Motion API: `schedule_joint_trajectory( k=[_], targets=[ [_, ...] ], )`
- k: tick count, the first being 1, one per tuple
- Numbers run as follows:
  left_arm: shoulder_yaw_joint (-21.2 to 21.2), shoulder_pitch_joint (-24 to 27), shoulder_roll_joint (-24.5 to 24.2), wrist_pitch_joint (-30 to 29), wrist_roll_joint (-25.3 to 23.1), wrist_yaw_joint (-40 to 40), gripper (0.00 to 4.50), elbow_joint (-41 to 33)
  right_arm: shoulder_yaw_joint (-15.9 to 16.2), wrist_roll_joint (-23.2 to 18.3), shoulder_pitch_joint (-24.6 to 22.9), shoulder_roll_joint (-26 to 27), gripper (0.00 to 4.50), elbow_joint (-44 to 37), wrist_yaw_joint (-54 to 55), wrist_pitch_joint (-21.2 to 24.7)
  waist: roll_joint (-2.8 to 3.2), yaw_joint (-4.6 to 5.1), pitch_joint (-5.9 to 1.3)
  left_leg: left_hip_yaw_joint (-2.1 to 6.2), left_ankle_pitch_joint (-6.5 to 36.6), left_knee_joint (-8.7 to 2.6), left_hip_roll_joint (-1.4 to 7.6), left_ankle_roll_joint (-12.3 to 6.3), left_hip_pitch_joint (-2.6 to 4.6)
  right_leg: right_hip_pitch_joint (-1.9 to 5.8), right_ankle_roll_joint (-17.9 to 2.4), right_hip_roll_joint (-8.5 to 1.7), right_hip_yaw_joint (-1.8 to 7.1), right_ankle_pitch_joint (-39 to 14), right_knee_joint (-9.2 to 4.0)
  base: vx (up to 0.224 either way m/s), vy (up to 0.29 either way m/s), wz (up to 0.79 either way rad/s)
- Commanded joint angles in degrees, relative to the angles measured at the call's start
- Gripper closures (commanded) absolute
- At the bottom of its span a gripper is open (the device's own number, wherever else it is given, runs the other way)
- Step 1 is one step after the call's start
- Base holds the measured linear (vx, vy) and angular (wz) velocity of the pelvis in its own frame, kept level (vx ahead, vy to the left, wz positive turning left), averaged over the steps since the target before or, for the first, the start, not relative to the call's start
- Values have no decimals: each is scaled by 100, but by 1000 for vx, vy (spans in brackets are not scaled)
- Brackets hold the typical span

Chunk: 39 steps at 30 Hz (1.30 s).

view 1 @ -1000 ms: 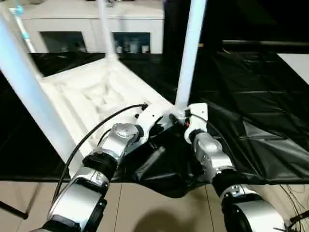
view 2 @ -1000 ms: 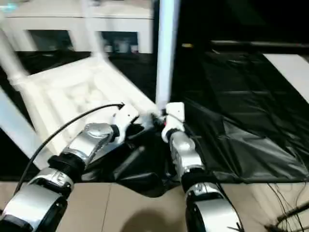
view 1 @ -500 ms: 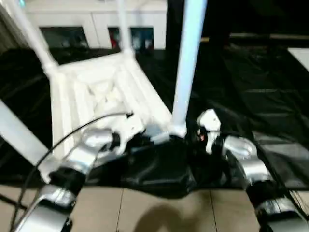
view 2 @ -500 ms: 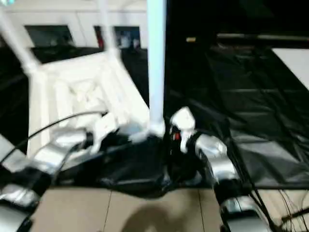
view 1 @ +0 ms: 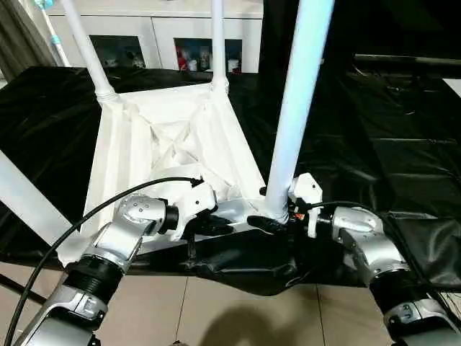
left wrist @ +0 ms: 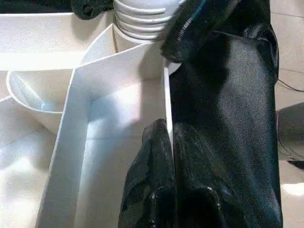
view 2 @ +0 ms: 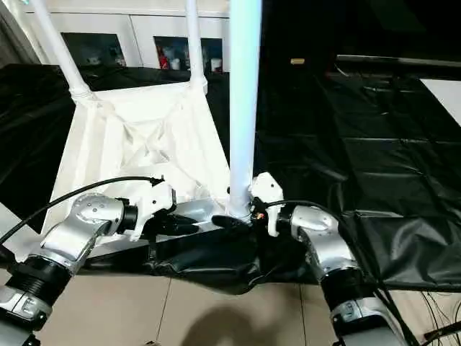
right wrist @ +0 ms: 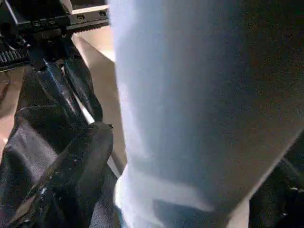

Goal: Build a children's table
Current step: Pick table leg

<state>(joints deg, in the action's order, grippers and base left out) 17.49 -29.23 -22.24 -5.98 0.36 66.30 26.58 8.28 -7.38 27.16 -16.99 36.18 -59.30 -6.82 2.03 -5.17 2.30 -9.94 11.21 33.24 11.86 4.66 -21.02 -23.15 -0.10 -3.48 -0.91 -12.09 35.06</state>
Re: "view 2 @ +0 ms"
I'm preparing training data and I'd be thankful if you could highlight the white plastic table top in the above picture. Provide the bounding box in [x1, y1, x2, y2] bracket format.
[16, 81, 253, 262]

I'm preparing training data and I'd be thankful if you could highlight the white tapered table leg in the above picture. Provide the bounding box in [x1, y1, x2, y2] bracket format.
[32, 0, 98, 104]
[0, 205, 42, 262]
[226, 0, 264, 221]
[185, 0, 209, 91]

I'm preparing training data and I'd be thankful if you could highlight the black work mat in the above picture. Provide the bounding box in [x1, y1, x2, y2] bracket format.
[0, 63, 461, 293]

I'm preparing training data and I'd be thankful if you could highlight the white sideboard cabinet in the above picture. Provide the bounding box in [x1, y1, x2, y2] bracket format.
[24, 0, 231, 75]

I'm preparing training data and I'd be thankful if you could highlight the dark metal bar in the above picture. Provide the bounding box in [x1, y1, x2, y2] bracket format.
[336, 53, 461, 70]

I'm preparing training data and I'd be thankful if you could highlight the black stand pole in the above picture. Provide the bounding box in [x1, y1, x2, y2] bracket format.
[424, 320, 461, 338]

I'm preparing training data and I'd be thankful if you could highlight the white flat board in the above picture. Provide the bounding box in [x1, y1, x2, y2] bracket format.
[421, 78, 461, 127]

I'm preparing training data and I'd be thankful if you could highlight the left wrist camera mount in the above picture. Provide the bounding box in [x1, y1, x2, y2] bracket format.
[129, 179, 177, 242]

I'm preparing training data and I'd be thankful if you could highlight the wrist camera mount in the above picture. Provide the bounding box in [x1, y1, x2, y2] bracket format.
[250, 172, 285, 237]
[129, 179, 177, 242]

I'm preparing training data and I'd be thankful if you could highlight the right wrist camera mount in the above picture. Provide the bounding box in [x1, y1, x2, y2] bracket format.
[250, 172, 285, 237]

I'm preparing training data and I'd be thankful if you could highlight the robot arm base with cables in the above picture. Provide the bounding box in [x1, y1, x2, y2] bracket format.
[421, 288, 461, 346]

